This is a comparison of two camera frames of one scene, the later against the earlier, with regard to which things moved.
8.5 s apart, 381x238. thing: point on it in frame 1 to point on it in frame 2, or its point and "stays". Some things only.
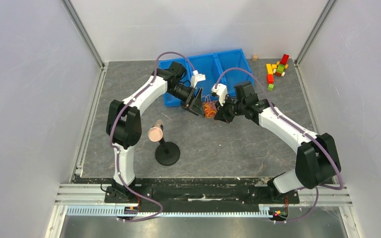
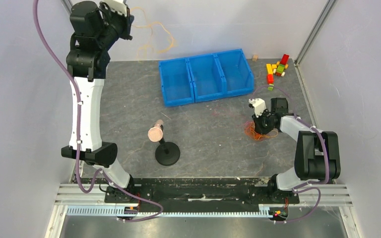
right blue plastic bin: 223,61 stays
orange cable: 210,109 to 250,131
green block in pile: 280,68 stays
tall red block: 284,59 stays
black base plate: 200,195 stays
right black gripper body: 227,109 to 263,122
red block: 270,78 stays
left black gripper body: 181,93 to 116,26
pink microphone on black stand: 167,153 stays
